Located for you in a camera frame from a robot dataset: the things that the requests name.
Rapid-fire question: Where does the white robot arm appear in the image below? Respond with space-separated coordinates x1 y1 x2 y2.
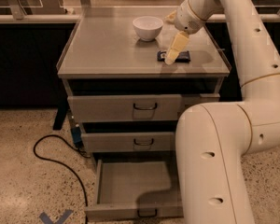
165 0 280 224

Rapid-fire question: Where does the white ceramic bowl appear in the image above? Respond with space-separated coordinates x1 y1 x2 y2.
133 16 163 41

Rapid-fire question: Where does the grey middle drawer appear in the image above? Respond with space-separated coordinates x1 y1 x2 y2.
81 132 175 153

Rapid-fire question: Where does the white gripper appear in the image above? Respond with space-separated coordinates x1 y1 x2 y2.
164 0 208 65

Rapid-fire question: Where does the black left floor cable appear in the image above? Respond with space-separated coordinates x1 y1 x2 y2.
33 134 91 224

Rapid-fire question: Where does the dark counter with light top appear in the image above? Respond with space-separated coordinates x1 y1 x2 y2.
0 13 280 110

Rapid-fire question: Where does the grey metal drawer cabinet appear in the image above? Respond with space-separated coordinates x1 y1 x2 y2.
58 7 230 164

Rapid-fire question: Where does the grey top drawer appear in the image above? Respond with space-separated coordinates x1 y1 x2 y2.
68 93 219 122

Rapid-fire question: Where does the blue power adapter box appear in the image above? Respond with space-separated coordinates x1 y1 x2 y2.
71 127 83 148

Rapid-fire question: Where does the grey open bottom drawer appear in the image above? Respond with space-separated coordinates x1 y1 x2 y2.
85 157 183 221

